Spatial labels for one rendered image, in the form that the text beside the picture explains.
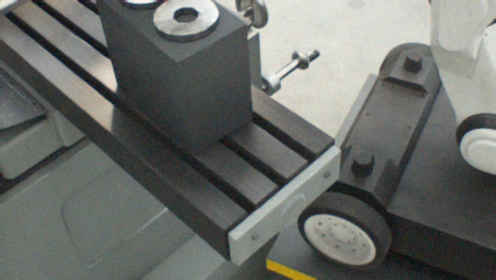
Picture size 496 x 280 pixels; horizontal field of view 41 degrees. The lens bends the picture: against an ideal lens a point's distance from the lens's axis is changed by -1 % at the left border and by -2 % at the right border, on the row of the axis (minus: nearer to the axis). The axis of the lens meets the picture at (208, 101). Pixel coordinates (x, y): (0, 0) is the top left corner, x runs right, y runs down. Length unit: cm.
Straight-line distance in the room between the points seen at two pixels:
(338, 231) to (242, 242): 56
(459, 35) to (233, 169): 48
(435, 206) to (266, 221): 57
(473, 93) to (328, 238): 44
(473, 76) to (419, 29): 145
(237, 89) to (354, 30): 180
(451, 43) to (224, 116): 46
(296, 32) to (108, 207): 143
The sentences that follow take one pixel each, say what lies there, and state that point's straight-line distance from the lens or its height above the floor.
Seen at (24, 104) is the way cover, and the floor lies 89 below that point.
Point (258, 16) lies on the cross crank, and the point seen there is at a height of 65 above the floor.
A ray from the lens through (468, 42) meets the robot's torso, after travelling 123.
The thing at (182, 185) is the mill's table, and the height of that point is 96.
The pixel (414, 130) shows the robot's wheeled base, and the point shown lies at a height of 59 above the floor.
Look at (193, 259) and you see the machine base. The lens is 180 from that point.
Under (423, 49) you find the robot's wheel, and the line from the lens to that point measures 174.
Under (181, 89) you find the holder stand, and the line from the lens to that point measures 90.
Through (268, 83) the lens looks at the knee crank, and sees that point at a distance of 168.
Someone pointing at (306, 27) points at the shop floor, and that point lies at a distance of 275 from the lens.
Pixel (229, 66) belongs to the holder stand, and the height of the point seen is 109.
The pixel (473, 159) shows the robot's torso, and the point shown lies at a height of 66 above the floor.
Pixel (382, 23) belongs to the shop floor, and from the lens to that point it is 279.
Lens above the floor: 171
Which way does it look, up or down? 44 degrees down
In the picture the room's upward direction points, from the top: 7 degrees counter-clockwise
